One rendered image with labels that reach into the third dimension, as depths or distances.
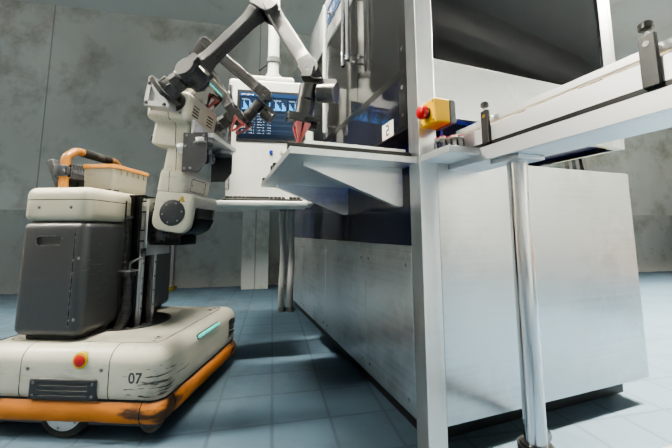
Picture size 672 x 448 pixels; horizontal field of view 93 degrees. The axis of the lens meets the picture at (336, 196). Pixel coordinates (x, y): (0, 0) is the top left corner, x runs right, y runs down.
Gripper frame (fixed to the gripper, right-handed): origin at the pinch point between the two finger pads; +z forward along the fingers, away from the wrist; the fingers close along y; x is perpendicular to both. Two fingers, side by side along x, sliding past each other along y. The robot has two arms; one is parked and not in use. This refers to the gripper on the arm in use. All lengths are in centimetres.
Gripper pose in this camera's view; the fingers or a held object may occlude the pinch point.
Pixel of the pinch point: (298, 145)
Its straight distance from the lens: 100.4
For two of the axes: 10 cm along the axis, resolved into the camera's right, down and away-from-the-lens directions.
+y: 9.5, 1.9, 2.6
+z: -1.5, 9.8, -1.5
